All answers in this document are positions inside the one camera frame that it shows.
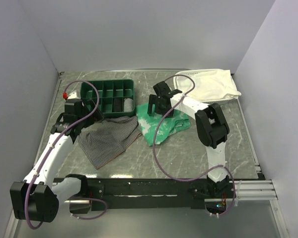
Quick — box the green white patterned underwear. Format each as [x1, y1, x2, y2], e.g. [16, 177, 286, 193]
[136, 103, 191, 146]

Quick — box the green compartment organizer tray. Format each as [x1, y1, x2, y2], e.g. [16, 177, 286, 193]
[80, 79, 136, 118]

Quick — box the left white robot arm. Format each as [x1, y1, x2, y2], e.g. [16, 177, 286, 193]
[10, 98, 103, 223]

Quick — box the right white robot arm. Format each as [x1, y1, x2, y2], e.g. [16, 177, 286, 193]
[148, 95, 231, 198]

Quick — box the rolled grey striped underwear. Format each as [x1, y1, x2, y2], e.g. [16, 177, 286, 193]
[123, 98, 134, 112]

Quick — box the rolled black underwear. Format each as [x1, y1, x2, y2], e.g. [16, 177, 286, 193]
[113, 98, 123, 113]

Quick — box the white plastic basket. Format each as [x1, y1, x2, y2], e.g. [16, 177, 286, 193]
[173, 68, 236, 105]

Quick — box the white cloth in basket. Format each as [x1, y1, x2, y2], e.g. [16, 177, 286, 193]
[175, 69, 242, 102]

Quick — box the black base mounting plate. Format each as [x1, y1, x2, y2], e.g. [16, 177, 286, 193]
[52, 177, 236, 215]

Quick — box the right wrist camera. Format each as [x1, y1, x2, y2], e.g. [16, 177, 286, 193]
[153, 81, 171, 97]

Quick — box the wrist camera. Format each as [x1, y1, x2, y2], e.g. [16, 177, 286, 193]
[153, 81, 171, 97]
[62, 91, 81, 101]

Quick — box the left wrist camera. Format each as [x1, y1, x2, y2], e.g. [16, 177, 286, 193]
[62, 91, 81, 101]

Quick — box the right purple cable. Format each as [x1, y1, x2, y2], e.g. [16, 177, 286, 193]
[152, 74, 236, 218]

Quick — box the purple cable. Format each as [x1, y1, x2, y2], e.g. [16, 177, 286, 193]
[24, 80, 109, 230]
[152, 74, 236, 218]

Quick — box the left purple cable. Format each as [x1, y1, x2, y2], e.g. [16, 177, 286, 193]
[24, 80, 109, 230]

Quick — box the aluminium frame rail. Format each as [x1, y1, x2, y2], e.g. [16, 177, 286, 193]
[205, 179, 279, 201]

